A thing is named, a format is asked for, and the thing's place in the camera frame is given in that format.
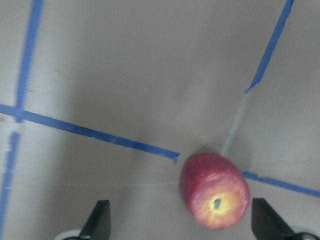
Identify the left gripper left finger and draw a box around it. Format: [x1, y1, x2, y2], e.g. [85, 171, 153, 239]
[78, 200, 111, 240]

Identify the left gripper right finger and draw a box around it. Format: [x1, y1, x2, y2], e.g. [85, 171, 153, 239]
[251, 198, 296, 240]

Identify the red apple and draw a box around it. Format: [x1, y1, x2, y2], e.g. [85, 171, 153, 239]
[179, 153, 250, 230]

